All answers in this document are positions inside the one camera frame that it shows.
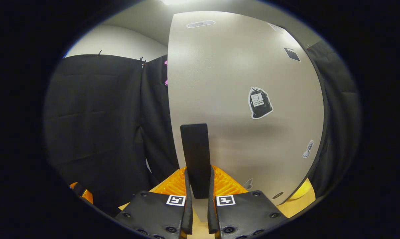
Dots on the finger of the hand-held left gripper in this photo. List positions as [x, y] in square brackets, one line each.
[82, 193]

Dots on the black backdrop cloth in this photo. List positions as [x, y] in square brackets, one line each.
[97, 126]

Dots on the yellow foam bun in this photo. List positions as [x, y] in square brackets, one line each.
[301, 191]

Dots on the grey cabinet door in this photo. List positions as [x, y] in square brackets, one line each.
[220, 73]

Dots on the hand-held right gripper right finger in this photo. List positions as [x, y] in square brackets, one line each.
[249, 210]

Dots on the large ceiling light panel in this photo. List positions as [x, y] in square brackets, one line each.
[180, 2]

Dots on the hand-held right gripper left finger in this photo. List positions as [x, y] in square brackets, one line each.
[153, 209]

